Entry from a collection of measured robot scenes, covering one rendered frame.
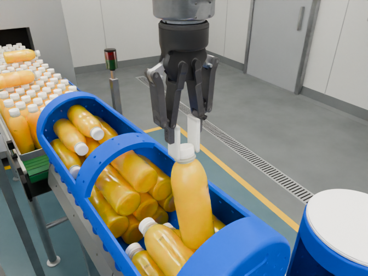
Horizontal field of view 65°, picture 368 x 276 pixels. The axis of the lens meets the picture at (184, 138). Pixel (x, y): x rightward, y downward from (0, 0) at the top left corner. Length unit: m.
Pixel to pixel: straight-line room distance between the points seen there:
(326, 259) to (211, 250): 0.42
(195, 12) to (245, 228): 0.36
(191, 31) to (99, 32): 5.12
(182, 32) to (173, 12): 0.03
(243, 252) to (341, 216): 0.48
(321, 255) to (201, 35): 0.64
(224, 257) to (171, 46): 0.33
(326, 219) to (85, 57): 5.05
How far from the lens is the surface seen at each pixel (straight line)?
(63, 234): 2.32
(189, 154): 0.53
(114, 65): 1.63
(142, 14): 5.75
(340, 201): 0.98
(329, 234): 0.86
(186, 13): 0.41
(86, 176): 0.77
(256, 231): 0.54
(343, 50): 4.24
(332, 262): 0.86
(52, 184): 1.31
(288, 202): 2.54
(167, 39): 0.43
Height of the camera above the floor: 1.62
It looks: 30 degrees down
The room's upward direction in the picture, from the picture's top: straight up
